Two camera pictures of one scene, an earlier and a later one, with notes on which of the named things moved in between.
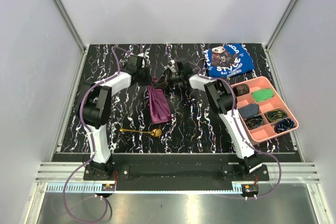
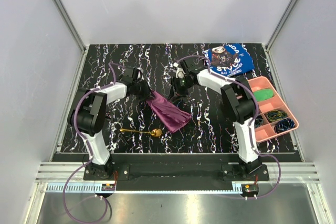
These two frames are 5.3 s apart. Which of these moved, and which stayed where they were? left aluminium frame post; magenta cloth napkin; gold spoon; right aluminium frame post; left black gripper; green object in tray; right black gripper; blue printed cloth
Moved: right black gripper; magenta cloth napkin; left black gripper
Stayed: green object in tray; left aluminium frame post; right aluminium frame post; gold spoon; blue printed cloth
